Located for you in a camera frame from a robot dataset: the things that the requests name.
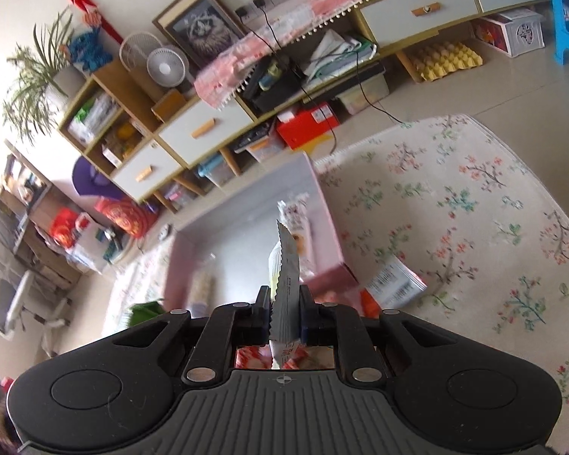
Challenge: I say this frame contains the pink tasselled cloth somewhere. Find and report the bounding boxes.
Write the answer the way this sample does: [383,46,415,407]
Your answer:
[194,0,409,110]

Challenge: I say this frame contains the purple hat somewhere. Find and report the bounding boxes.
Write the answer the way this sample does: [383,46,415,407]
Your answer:
[72,155,129,197]

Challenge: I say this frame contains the white orange snack packet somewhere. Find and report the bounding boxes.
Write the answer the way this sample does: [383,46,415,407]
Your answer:
[277,194,316,281]

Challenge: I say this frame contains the tall wooden shelf cabinet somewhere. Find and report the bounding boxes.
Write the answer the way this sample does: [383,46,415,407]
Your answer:
[57,52,259,214]

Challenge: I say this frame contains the red gift bag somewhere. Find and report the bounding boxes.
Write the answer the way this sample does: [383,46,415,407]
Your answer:
[50,207,93,248]

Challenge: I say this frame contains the floral tablecloth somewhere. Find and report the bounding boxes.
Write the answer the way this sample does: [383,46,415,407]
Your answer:
[102,114,569,437]

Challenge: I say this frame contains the yellow egg tray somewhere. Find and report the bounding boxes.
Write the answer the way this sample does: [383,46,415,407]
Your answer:
[405,40,484,82]

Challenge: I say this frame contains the silver serrated snack packet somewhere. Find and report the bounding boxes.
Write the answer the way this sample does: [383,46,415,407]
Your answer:
[234,219,336,371]

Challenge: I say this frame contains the pink cardboard box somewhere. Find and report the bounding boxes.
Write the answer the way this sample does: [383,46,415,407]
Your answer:
[163,153,361,320]

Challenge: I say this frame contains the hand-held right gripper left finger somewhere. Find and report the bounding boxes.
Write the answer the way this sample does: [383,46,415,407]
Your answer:
[103,286,272,386]

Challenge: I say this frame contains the large white fan guard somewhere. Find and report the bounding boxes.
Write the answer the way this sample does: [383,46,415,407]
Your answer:
[119,32,165,75]

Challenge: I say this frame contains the small white desk fan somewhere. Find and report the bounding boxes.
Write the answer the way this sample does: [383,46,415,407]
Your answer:
[147,47,191,94]

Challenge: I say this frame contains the clear plastic storage box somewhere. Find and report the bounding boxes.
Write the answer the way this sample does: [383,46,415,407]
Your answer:
[334,64,390,115]
[244,128,286,165]

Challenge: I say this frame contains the white shopping bag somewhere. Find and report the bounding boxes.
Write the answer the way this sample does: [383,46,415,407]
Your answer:
[69,220,125,274]

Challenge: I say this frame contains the red shoe box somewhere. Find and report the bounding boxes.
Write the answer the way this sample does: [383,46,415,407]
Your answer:
[276,99,342,151]

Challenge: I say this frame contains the low wooden tv cabinet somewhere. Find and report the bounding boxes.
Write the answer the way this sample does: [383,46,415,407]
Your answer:
[234,0,551,119]

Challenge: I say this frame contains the small wooden box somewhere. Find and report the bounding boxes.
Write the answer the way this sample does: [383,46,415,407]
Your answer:
[151,88,187,122]

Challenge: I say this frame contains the red printed round bag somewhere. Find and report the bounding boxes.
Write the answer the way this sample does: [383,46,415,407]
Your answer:
[95,196,159,241]

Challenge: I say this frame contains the white chair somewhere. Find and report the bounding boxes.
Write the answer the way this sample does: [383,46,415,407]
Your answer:
[0,270,70,357]

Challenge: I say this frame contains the black power cable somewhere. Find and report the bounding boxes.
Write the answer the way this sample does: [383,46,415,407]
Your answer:
[251,5,409,157]

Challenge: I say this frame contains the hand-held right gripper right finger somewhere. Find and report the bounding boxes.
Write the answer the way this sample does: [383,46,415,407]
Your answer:
[300,284,462,386]

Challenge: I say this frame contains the black storage tray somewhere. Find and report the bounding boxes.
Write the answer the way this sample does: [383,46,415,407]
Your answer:
[242,54,310,115]

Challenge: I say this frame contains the black flat device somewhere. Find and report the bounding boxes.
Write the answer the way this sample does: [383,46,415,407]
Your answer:
[232,122,277,153]

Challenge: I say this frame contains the framed cat picture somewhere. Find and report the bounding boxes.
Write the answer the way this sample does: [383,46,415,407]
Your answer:
[152,0,247,69]

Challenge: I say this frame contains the white barcode snack packet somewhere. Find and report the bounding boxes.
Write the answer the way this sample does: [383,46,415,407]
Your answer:
[363,256,428,310]

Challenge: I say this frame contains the wooden bookshelf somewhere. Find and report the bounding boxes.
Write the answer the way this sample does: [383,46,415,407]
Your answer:
[0,152,79,292]

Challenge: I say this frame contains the pale blurred snack packet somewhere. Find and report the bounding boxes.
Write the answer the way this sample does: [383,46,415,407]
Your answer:
[191,272,217,318]

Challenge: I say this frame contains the blue knitted decoration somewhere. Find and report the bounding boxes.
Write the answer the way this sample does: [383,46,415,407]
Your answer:
[68,28,113,73]

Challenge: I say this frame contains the potted green plant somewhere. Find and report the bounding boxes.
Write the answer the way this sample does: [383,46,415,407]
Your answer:
[2,7,88,145]

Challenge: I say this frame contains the small clear storage box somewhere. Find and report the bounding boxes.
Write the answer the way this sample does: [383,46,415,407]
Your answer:
[163,182,196,210]

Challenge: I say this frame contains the pile of papers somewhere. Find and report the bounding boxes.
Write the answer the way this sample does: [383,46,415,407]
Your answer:
[306,28,379,92]

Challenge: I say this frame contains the green snack packet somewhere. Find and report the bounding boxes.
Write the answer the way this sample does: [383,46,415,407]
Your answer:
[127,300,165,329]

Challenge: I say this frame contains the blue lidded storage box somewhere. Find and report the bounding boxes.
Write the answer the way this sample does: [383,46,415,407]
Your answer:
[196,154,238,189]

